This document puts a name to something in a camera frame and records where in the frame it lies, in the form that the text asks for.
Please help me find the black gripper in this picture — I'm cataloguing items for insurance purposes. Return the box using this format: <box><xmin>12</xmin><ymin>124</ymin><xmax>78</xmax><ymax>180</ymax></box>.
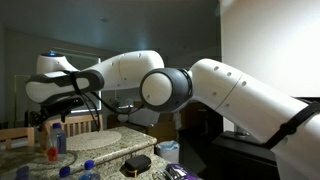
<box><xmin>29</xmin><ymin>97</ymin><xmax>84</xmax><ymax>127</ymax></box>

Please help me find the round woven placemat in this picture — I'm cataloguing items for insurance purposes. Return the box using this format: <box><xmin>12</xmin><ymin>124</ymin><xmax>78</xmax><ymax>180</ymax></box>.
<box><xmin>67</xmin><ymin>131</ymin><xmax>122</xmax><ymax>151</ymax></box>

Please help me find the water bottle blue cap middle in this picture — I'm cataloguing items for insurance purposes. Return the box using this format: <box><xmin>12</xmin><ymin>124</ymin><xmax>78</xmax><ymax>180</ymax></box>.
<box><xmin>58</xmin><ymin>166</ymin><xmax>73</xmax><ymax>180</ymax></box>

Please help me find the purple allura pouch in bag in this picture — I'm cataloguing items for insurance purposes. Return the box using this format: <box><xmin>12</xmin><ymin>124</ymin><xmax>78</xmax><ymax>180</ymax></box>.
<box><xmin>164</xmin><ymin>163</ymin><xmax>202</xmax><ymax>180</ymax></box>

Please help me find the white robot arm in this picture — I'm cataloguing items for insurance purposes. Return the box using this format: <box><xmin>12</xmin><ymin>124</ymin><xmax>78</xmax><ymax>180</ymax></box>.
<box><xmin>26</xmin><ymin>50</ymin><xmax>320</xmax><ymax>180</ymax></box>

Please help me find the black zippered case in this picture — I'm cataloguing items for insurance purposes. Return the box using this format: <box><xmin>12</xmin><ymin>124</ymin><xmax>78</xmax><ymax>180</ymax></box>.
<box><xmin>124</xmin><ymin>155</ymin><xmax>151</xmax><ymax>177</ymax></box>

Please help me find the black side cabinet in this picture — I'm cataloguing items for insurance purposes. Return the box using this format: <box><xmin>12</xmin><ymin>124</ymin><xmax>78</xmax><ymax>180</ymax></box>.
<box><xmin>210</xmin><ymin>131</ymin><xmax>280</xmax><ymax>180</ymax></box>

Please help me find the bottle with blue cap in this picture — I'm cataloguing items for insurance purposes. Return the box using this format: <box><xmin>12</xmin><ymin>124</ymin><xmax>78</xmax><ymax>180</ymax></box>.
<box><xmin>47</xmin><ymin>123</ymin><xmax>67</xmax><ymax>162</ymax></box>

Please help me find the wooden chair left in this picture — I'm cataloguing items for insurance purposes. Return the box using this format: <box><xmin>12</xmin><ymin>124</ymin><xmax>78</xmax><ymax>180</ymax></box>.
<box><xmin>0</xmin><ymin>127</ymin><xmax>35</xmax><ymax>149</ymax></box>

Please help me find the cardboard box with cloth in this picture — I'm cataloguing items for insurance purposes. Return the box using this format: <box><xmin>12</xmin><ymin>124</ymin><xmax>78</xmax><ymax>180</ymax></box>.
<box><xmin>129</xmin><ymin>108</ymin><xmax>177</xmax><ymax>143</ymax></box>

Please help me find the white trash bin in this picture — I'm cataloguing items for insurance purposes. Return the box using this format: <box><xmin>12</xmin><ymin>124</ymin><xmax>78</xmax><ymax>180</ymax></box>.
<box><xmin>155</xmin><ymin>140</ymin><xmax>180</xmax><ymax>163</ymax></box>

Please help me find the water bottle blue cap right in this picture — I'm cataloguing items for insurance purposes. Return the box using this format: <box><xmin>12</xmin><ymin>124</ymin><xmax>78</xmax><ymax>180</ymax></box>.
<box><xmin>78</xmin><ymin>160</ymin><xmax>101</xmax><ymax>180</ymax></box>

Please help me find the wooden chair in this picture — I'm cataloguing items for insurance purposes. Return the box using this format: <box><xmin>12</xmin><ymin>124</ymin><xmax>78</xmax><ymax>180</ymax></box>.
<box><xmin>0</xmin><ymin>127</ymin><xmax>35</xmax><ymax>149</ymax></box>
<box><xmin>45</xmin><ymin>115</ymin><xmax>103</xmax><ymax>137</ymax></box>

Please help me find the wooden chair right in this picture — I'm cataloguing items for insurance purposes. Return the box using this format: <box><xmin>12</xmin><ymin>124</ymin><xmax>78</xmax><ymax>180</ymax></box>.
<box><xmin>45</xmin><ymin>115</ymin><xmax>103</xmax><ymax>137</ymax></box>

